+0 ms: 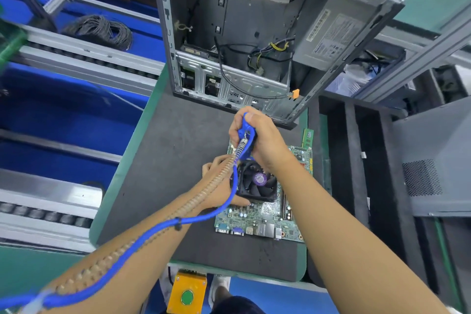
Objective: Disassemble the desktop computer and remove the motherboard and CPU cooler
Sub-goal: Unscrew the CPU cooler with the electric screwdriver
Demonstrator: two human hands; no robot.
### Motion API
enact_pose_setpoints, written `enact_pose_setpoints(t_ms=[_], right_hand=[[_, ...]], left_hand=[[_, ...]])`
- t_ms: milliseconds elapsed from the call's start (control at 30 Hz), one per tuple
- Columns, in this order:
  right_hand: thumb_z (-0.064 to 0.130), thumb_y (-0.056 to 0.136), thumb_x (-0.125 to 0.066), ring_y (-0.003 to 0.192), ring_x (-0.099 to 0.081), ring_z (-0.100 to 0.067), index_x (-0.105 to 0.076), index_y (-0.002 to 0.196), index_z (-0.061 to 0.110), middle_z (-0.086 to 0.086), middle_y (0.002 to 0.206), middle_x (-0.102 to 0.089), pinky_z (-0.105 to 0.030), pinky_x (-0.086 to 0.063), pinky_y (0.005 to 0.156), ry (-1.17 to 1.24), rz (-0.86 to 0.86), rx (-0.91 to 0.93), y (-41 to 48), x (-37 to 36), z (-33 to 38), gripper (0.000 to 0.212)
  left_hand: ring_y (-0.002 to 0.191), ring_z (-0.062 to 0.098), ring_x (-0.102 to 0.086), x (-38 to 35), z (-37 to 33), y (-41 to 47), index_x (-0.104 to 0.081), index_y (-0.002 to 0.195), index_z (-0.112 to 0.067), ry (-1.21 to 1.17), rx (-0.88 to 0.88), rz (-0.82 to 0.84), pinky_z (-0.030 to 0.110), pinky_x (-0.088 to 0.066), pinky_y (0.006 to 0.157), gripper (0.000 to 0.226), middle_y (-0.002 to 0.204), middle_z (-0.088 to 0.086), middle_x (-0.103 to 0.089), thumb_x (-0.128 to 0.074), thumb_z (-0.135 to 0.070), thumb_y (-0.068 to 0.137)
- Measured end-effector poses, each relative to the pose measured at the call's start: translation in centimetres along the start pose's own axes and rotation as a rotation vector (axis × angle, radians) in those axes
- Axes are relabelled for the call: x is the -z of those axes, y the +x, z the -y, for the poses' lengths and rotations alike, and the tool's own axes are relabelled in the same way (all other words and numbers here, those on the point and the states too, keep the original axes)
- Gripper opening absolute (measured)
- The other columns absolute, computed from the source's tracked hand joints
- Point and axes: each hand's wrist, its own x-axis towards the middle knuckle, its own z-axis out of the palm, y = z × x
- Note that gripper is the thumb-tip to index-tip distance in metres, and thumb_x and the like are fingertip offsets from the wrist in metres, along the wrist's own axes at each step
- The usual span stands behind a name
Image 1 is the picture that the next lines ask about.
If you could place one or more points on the person's right hand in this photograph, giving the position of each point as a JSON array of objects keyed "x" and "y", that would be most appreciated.
[{"x": 265, "y": 139}]

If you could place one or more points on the person's left hand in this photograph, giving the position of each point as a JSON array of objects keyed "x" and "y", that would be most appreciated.
[{"x": 221, "y": 191}]

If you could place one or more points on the blue electric screwdriver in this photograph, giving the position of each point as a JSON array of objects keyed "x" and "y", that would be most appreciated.
[{"x": 245, "y": 142}]

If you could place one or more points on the black CPU fan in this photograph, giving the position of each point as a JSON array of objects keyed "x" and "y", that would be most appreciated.
[{"x": 257, "y": 181}]

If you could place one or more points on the green motherboard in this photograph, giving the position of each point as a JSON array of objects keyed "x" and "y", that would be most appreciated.
[{"x": 291, "y": 207}]

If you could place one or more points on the dark grey computer case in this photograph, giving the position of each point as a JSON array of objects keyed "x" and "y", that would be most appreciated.
[{"x": 235, "y": 16}]

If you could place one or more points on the grey case side panel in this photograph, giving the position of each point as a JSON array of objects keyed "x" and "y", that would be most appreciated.
[{"x": 434, "y": 155}]

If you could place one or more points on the person's right forearm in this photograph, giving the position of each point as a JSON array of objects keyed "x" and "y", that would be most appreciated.
[{"x": 353, "y": 244}]

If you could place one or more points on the person's white shoe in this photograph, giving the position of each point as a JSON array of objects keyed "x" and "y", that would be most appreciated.
[
  {"x": 218, "y": 288},
  {"x": 168, "y": 282}
]

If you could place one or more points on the green memory module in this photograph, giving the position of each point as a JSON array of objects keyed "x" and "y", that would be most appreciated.
[{"x": 307, "y": 141}]

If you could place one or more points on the black divided foam tray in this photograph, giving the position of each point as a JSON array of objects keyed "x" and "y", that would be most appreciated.
[{"x": 346, "y": 170}]

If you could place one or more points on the clear plastic bag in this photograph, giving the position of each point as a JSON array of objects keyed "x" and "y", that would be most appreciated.
[{"x": 349, "y": 78}]

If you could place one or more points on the yellow box green button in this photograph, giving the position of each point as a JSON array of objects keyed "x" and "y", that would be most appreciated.
[{"x": 185, "y": 295}]

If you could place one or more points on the silver power supply unit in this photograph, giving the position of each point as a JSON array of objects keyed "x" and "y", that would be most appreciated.
[{"x": 338, "y": 34}]

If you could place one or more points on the thick aluminium frame post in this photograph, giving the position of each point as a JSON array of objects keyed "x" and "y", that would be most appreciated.
[{"x": 412, "y": 63}]

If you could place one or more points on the aluminium conveyor frame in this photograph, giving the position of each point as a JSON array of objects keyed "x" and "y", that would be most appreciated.
[{"x": 66, "y": 63}]

